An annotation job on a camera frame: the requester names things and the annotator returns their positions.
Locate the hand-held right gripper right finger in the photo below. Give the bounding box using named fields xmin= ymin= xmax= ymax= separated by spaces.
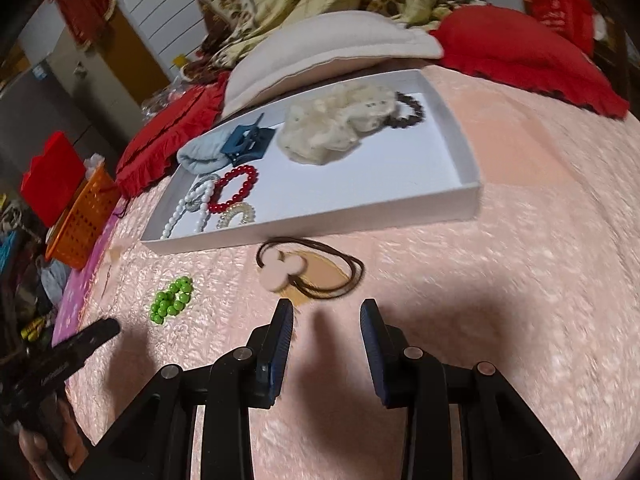
xmin=360 ymin=298 xmax=583 ymax=480

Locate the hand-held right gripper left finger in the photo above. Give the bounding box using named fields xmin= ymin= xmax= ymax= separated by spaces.
xmin=87 ymin=298 xmax=296 ymax=480

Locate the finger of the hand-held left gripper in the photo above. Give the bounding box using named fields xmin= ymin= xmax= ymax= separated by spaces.
xmin=52 ymin=318 xmax=121 ymax=361

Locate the brown flower hair tie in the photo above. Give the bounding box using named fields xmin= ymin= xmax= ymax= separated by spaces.
xmin=256 ymin=239 xmax=365 ymax=301

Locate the green bead bracelet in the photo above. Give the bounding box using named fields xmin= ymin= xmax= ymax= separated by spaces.
xmin=149 ymin=276 xmax=194 ymax=325

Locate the gold crystal bracelet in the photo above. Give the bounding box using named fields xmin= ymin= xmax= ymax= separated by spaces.
xmin=216 ymin=202 xmax=257 ymax=228

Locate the white bead necklace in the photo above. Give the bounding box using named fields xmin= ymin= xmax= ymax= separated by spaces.
xmin=160 ymin=180 xmax=216 ymax=241

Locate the white cardboard box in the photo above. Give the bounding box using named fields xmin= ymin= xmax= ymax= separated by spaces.
xmin=140 ymin=69 xmax=483 ymax=256

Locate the red bead bracelet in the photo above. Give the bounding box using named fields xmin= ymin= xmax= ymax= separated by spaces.
xmin=207 ymin=165 xmax=260 ymax=215

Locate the silver rhinestone bracelet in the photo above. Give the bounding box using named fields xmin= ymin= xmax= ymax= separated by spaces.
xmin=186 ymin=174 xmax=222 ymax=211

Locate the light blue scrunchie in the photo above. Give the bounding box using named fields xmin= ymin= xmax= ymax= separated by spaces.
xmin=177 ymin=137 xmax=233 ymax=176

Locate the blue hair claw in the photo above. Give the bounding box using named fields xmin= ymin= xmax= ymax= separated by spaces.
xmin=221 ymin=114 xmax=277 ymax=167

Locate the cream fluffy scrunchie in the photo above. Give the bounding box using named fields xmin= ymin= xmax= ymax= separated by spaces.
xmin=276 ymin=84 xmax=401 ymax=166

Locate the dark bead bracelet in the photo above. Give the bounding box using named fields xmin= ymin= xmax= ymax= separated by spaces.
xmin=392 ymin=91 xmax=426 ymax=123

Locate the person's left hand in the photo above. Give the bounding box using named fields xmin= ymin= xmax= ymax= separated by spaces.
xmin=19 ymin=402 xmax=93 ymax=480

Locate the purple floral bed sheet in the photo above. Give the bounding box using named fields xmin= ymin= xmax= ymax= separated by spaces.
xmin=50 ymin=200 xmax=126 ymax=351

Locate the light blue plastic bag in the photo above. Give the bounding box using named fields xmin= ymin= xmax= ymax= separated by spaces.
xmin=40 ymin=260 xmax=71 ymax=306

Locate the orange plastic basket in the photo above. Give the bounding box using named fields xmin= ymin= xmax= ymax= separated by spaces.
xmin=45 ymin=162 xmax=122 ymax=270

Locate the pink quilted bedspread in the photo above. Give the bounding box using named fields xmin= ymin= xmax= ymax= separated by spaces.
xmin=65 ymin=67 xmax=640 ymax=480

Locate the red box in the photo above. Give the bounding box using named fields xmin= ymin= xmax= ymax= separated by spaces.
xmin=20 ymin=131 xmax=87 ymax=228

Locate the white plastic bag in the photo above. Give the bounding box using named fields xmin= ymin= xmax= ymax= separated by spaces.
xmin=82 ymin=155 xmax=106 ymax=181

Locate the red ruffled pillow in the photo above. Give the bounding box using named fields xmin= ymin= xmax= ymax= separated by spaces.
xmin=429 ymin=5 xmax=631 ymax=120
xmin=116 ymin=72 xmax=231 ymax=198

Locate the clear plastic bag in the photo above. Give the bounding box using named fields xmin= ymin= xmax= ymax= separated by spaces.
xmin=142 ymin=75 xmax=201 ymax=116

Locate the brown wooden door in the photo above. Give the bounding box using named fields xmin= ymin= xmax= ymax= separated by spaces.
xmin=97 ymin=7 xmax=173 ymax=111

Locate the white pillow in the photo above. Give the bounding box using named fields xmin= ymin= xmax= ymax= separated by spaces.
xmin=220 ymin=10 xmax=445 ymax=120

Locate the red hanging cloth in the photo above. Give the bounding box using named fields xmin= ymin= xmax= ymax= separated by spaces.
xmin=50 ymin=0 xmax=118 ymax=53

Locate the red bag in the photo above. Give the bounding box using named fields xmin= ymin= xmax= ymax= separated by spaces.
xmin=527 ymin=0 xmax=598 ymax=56

